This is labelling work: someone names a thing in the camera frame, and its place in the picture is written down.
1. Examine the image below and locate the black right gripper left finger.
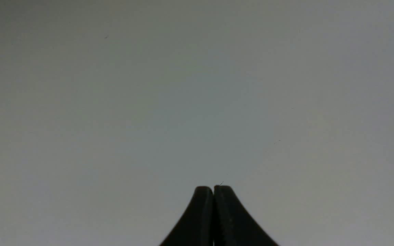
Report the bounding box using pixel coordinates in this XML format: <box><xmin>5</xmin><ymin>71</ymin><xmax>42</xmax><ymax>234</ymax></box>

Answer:
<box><xmin>160</xmin><ymin>186</ymin><xmax>214</xmax><ymax>246</ymax></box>

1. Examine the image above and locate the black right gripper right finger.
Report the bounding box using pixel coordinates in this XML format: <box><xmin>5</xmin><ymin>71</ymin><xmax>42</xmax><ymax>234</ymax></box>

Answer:
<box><xmin>213</xmin><ymin>185</ymin><xmax>278</xmax><ymax>246</ymax></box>

